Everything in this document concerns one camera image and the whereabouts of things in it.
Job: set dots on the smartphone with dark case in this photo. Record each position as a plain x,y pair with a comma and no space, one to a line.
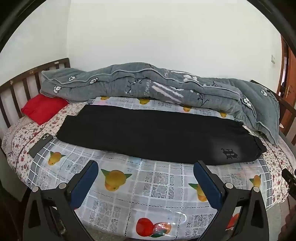
41,144

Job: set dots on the dark wooden headboard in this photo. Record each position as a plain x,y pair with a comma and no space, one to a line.
13,91

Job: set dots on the white wall switch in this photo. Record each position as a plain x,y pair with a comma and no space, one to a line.
273,59

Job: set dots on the grey floral quilt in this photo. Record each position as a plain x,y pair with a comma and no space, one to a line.
161,85

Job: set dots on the floral bed sheet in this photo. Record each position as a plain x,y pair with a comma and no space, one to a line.
20,141

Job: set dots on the dark wooden footboard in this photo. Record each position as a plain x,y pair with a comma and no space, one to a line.
284,109

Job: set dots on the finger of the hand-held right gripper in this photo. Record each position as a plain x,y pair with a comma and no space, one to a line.
289,178

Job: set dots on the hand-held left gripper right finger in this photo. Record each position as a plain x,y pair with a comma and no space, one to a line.
207,183

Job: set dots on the fruit print checked sheet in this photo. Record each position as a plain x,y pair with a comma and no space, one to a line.
148,185

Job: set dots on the black pants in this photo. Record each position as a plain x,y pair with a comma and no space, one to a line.
148,132

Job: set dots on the red pillow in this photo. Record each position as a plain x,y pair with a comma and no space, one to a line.
42,107

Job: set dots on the brown wooden door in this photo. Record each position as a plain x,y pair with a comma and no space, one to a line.
286,92

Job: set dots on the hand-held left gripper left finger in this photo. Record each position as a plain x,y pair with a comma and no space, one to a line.
86,182

